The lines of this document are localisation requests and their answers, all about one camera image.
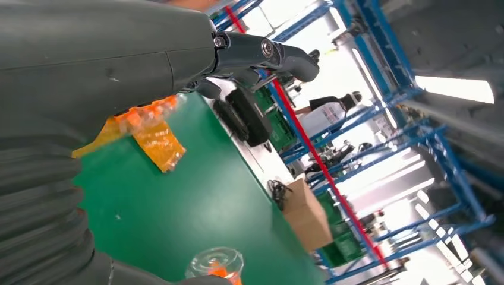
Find yellow plastic sheet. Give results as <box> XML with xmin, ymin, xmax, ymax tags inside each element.
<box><xmin>71</xmin><ymin>118</ymin><xmax>187</xmax><ymax>174</ymax></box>

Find black carrying case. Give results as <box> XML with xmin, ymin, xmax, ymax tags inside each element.
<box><xmin>226</xmin><ymin>87</ymin><xmax>275</xmax><ymax>148</ymax></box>

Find white table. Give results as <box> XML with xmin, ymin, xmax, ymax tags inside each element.
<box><xmin>204</xmin><ymin>77</ymin><xmax>295</xmax><ymax>200</ymax></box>

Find green plastic crate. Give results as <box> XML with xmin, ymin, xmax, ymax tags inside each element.
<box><xmin>254</xmin><ymin>86</ymin><xmax>299</xmax><ymax>153</ymax></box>
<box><xmin>314</xmin><ymin>192</ymin><xmax>364</xmax><ymax>268</ymax></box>

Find background person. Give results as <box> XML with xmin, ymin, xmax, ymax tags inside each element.
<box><xmin>295</xmin><ymin>91</ymin><xmax>363</xmax><ymax>138</ymax></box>

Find background humanoid robot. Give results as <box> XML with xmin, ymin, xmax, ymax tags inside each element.
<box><xmin>305</xmin><ymin>141</ymin><xmax>374</xmax><ymax>175</ymax></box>

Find brown cardboard box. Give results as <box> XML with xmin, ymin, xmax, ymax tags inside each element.
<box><xmin>281</xmin><ymin>178</ymin><xmax>334</xmax><ymax>252</ymax></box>

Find long ceiling light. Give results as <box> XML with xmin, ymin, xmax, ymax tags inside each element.
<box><xmin>414</xmin><ymin>75</ymin><xmax>496</xmax><ymax>105</ymax></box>

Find black cable bundle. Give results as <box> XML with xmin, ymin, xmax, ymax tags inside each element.
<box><xmin>267</xmin><ymin>179</ymin><xmax>294</xmax><ymax>211</ymax></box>

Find blue metal rack frame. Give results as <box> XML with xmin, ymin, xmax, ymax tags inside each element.
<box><xmin>210</xmin><ymin>0</ymin><xmax>424</xmax><ymax>166</ymax></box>

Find blue cart frame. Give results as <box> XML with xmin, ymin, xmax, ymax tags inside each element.
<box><xmin>311</xmin><ymin>125</ymin><xmax>496</xmax><ymax>285</ymax></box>

